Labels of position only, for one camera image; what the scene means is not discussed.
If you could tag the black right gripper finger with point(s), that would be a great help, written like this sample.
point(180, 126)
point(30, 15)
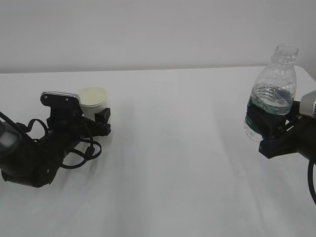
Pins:
point(264, 126)

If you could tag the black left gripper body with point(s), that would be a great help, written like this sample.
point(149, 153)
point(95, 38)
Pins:
point(73, 122)

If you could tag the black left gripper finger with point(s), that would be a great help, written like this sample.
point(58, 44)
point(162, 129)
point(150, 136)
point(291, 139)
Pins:
point(103, 116)

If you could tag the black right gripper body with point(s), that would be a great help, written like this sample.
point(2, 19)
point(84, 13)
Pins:
point(297, 136)

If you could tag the white paper cup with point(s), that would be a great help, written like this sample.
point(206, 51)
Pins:
point(92, 101)

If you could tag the clear water bottle green label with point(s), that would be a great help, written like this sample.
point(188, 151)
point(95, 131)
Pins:
point(275, 87)

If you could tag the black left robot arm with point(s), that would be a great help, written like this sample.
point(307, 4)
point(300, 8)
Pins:
point(38, 150)

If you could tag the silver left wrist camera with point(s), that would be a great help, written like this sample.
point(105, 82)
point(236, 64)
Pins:
point(60, 100)

